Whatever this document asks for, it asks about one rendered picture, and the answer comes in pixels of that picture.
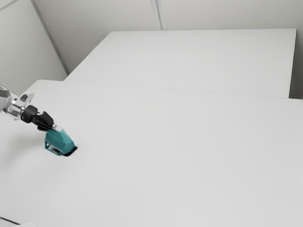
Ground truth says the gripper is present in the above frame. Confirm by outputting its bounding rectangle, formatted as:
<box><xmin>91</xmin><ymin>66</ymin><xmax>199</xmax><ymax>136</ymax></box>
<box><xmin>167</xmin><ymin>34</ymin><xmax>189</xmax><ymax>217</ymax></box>
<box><xmin>20</xmin><ymin>105</ymin><xmax>62</xmax><ymax>132</ymax></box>

